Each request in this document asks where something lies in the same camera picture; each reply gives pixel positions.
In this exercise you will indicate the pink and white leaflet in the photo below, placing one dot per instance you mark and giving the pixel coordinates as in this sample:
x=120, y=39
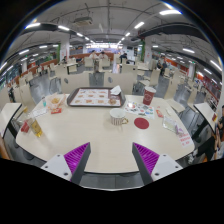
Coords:
x=185, y=138

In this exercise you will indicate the ceiling lights group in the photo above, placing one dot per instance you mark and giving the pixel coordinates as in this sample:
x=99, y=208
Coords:
x=170, y=12

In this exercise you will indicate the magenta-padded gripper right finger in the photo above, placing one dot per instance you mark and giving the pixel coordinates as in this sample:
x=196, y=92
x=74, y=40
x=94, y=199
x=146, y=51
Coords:
x=146, y=159

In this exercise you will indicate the red paper cup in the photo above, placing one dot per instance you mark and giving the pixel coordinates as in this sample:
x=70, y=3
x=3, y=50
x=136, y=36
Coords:
x=148, y=97

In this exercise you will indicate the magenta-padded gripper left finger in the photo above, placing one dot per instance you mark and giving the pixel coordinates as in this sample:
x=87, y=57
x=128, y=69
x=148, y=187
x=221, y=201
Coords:
x=77, y=159

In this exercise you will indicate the person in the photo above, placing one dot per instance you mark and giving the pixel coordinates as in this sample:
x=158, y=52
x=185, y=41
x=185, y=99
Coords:
x=220, y=125
x=123, y=57
x=93, y=56
x=103, y=56
x=162, y=66

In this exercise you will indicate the colourful sticker sheet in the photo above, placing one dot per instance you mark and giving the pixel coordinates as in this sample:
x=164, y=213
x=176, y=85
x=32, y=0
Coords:
x=141, y=110

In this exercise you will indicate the printed paper tray liner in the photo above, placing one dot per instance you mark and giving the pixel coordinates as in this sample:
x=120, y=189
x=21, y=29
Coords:
x=90, y=97

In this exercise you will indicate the wrapped food piece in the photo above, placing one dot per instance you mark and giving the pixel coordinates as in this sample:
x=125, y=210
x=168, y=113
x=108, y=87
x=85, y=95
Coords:
x=113, y=100

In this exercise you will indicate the beige chairs group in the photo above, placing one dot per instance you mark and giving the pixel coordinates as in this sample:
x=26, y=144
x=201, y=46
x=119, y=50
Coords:
x=88, y=62

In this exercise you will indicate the small clear sanitizer bottle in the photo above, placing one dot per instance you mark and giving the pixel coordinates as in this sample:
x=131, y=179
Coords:
x=43, y=102

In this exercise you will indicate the clear bottle with yellow drink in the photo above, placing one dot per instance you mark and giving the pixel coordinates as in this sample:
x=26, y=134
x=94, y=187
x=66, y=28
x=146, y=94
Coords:
x=35, y=128

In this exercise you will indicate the white card with red print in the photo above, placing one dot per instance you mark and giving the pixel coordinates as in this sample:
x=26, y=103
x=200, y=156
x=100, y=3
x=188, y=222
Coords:
x=40, y=112

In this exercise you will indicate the white sachet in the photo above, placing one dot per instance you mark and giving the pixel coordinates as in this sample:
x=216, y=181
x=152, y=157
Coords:
x=167, y=112

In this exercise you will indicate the beige chair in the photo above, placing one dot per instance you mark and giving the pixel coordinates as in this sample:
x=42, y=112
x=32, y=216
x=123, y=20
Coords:
x=121, y=82
x=75, y=82

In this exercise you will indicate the white side table, black edge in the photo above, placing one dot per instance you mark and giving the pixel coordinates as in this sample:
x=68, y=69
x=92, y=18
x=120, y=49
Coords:
x=205, y=113
x=8, y=115

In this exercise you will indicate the ceiling air conditioner unit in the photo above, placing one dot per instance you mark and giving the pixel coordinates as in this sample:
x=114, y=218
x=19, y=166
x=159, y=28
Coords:
x=82, y=21

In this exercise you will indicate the flat round red coaster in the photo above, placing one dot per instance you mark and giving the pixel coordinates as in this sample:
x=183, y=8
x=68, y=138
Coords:
x=141, y=123

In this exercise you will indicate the crumpled food wrapper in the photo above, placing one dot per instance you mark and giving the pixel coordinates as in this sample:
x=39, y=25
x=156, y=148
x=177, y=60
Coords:
x=56, y=101

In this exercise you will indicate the dark brown food tray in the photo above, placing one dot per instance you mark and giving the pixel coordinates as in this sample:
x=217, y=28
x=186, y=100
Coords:
x=120, y=99

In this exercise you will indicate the white paper napkin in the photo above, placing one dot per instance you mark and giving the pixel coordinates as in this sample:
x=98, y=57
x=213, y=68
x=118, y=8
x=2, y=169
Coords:
x=116, y=90

